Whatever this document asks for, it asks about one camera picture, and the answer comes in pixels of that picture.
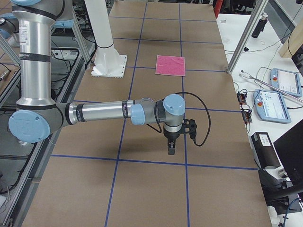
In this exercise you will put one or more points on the far teach pendant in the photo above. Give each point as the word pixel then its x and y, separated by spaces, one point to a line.
pixel 287 81

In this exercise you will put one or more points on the black monitor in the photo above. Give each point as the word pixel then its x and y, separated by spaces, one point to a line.
pixel 289 148

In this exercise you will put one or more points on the near teach pendant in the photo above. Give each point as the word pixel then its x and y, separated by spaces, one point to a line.
pixel 271 107

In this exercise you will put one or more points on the aluminium frame post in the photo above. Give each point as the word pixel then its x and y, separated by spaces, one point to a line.
pixel 251 24

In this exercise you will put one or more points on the teach pendant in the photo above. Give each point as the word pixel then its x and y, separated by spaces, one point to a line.
pixel 287 81
pixel 271 107

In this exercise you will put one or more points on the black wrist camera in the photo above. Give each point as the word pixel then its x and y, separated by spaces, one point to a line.
pixel 189 126

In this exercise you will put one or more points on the pink towel grey back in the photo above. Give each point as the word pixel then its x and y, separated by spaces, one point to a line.
pixel 170 65

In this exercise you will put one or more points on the white pedestal column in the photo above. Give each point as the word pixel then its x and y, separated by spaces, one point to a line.
pixel 108 62

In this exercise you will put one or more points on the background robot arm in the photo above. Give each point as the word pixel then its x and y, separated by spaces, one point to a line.
pixel 9 26

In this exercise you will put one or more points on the small circuit board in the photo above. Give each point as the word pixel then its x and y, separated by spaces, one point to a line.
pixel 242 98

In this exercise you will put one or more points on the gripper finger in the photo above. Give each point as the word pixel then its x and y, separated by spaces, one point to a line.
pixel 171 147

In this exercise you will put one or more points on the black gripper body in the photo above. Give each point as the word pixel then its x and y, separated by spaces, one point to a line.
pixel 172 136

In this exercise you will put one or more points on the long metal rod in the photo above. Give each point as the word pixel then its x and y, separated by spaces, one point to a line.
pixel 270 86

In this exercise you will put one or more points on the black cylindrical handle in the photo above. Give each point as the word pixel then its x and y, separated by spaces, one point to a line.
pixel 260 26

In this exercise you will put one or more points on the black box white label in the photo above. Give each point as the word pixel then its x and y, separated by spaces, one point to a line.
pixel 265 152

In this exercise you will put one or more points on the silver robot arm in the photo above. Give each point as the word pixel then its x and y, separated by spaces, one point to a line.
pixel 38 115

